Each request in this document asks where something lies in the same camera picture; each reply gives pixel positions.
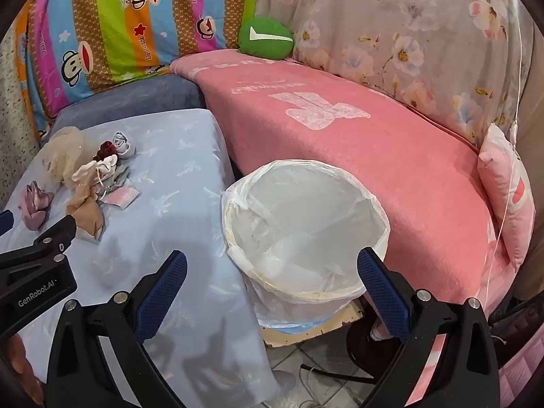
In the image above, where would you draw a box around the beige stocking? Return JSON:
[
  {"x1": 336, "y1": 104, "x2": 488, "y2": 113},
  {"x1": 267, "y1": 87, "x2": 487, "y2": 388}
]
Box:
[{"x1": 66, "y1": 178, "x2": 106, "y2": 239}]

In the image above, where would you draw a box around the grey face mask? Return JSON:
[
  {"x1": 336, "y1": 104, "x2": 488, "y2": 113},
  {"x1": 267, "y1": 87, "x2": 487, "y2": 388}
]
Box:
[{"x1": 100, "y1": 166, "x2": 132, "y2": 202}]

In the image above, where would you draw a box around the pink pillow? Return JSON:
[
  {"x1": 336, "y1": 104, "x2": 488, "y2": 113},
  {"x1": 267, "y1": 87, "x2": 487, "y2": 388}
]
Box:
[{"x1": 478, "y1": 123, "x2": 536, "y2": 273}]

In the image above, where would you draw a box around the beige mesh cloth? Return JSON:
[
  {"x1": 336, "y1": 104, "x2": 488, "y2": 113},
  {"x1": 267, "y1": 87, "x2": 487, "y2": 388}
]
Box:
[{"x1": 42, "y1": 126, "x2": 86, "y2": 188}]

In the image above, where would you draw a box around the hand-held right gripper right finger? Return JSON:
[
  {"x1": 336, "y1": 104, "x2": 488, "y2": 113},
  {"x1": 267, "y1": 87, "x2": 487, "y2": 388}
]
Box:
[{"x1": 357, "y1": 247, "x2": 502, "y2": 408}]

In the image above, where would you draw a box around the light blue printed sheet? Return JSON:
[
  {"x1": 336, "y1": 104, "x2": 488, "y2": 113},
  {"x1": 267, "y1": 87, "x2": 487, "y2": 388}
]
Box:
[{"x1": 0, "y1": 108, "x2": 281, "y2": 408}]

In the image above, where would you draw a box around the pink white packet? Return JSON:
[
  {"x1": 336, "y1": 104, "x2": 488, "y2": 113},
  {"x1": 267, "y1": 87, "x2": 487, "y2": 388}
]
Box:
[{"x1": 106, "y1": 188, "x2": 141, "y2": 210}]

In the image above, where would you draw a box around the pink satin scrunchie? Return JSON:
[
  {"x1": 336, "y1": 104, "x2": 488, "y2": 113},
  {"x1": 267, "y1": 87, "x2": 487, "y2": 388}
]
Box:
[{"x1": 18, "y1": 181, "x2": 55, "y2": 228}]

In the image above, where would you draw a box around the striped monkey print quilt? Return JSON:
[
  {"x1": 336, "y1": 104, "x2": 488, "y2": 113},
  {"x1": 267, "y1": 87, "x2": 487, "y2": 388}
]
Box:
[{"x1": 15, "y1": 0, "x2": 260, "y2": 137}]

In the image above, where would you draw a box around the grey floral blanket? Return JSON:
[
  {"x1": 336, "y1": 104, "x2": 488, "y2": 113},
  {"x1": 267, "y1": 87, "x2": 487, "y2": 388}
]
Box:
[{"x1": 255, "y1": 0, "x2": 534, "y2": 145}]

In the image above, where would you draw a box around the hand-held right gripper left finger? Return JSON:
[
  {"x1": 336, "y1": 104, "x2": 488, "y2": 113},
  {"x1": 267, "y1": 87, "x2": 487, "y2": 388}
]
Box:
[{"x1": 46, "y1": 250, "x2": 188, "y2": 408}]

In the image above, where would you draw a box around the pink blanket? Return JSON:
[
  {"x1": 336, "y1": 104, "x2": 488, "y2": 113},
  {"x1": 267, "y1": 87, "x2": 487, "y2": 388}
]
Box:
[{"x1": 170, "y1": 49, "x2": 511, "y2": 341}]

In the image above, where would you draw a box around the white lined waste bin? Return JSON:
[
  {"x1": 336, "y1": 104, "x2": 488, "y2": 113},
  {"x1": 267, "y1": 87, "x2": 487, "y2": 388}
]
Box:
[{"x1": 221, "y1": 159, "x2": 391, "y2": 330}]

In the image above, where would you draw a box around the black cable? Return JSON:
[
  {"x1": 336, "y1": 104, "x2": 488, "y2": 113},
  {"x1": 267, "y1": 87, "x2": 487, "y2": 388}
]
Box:
[{"x1": 300, "y1": 363, "x2": 379, "y2": 385}]

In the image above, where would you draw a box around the white textured cloth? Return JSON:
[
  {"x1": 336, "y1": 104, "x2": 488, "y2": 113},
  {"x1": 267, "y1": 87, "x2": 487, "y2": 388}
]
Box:
[{"x1": 0, "y1": 34, "x2": 43, "y2": 213}]

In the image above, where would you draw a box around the white ribbon cloth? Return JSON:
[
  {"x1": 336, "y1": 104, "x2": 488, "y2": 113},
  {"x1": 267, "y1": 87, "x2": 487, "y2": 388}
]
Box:
[{"x1": 71, "y1": 155, "x2": 119, "y2": 188}]

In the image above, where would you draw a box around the green cushion with white tick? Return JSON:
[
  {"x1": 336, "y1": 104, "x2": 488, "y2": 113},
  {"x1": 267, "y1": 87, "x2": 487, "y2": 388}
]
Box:
[{"x1": 237, "y1": 17, "x2": 295, "y2": 59}]

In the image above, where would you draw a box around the blue-grey sofa cushion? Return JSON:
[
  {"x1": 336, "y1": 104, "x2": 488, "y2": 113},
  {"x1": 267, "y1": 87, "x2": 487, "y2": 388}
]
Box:
[{"x1": 51, "y1": 74, "x2": 205, "y2": 132}]

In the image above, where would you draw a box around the grey white rolled sock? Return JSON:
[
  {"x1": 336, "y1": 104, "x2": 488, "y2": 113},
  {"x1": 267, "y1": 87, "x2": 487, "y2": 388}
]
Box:
[{"x1": 111, "y1": 132, "x2": 137, "y2": 160}]

